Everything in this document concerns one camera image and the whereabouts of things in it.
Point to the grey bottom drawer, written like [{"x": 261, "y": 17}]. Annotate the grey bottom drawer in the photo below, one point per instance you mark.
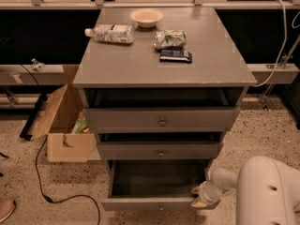
[{"x": 154, "y": 184}]

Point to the white bowl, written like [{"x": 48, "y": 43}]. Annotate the white bowl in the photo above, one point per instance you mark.
[{"x": 146, "y": 17}]

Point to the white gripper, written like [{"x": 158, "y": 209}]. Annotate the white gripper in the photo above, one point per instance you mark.
[{"x": 205, "y": 193}]

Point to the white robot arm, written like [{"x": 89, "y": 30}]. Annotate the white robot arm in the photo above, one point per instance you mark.
[{"x": 267, "y": 192}]

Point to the brown shoe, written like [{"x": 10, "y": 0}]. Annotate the brown shoe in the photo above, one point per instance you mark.
[{"x": 6, "y": 209}]

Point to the open cardboard box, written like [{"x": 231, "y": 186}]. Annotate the open cardboard box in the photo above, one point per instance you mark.
[{"x": 63, "y": 109}]

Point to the grey middle drawer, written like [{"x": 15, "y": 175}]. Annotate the grey middle drawer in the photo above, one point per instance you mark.
[{"x": 141, "y": 151}]

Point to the small clear object on ledge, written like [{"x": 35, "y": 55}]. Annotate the small clear object on ledge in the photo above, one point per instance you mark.
[{"x": 36, "y": 65}]

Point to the dark blue snack packet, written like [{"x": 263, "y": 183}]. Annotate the dark blue snack packet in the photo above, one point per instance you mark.
[{"x": 176, "y": 56}]

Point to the grey top drawer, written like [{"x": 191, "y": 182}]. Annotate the grey top drawer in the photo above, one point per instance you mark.
[{"x": 143, "y": 120}]

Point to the green packet in box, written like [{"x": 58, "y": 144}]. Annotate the green packet in box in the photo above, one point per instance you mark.
[{"x": 79, "y": 126}]

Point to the grey drawer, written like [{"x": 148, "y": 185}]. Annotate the grey drawer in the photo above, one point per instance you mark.
[
  {"x": 143, "y": 120},
  {"x": 154, "y": 184},
  {"x": 141, "y": 151}
]

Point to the clear plastic water bottle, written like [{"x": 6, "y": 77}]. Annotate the clear plastic water bottle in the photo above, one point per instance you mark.
[{"x": 111, "y": 33}]

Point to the green white snack bag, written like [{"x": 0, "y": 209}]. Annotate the green white snack bag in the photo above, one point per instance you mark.
[{"x": 170, "y": 38}]

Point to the grey drawer cabinet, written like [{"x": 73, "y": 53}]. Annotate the grey drawer cabinet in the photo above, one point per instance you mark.
[{"x": 115, "y": 76}]

